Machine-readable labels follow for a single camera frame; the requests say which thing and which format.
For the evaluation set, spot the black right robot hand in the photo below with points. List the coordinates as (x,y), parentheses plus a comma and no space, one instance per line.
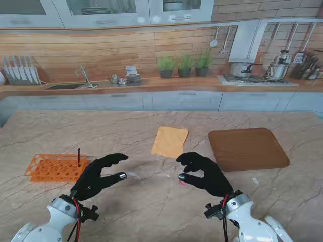
(214,179)

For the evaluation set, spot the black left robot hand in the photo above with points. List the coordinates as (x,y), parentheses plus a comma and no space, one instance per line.
(88,181)

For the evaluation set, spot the dark glass rod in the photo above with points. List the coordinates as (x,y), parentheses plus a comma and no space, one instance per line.
(79,157)

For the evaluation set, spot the orange cloth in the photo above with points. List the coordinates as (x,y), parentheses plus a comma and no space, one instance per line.
(169,142)

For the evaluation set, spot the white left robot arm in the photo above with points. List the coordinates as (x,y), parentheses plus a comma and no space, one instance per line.
(45,232)

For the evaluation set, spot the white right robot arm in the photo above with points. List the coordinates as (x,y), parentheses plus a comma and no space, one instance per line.
(242,219)

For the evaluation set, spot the pink rubber band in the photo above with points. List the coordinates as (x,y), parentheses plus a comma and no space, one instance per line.
(182,183)

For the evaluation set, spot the orange test tube rack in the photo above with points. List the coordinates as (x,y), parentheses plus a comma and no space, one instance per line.
(50,169)

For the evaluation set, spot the white tape scrap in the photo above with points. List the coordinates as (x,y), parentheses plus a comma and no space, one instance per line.
(132,174)
(255,180)

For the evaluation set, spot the brown wooden tray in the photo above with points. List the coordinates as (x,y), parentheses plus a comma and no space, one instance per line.
(247,148)

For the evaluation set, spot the printed kitchen backdrop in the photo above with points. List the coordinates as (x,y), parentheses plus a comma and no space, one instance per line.
(101,50)

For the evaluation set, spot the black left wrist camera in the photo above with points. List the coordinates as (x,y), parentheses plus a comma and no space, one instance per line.
(89,214)

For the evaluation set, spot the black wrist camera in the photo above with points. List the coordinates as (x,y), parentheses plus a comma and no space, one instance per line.
(89,214)
(213,213)

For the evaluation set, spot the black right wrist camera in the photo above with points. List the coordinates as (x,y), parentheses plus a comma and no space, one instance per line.
(213,213)

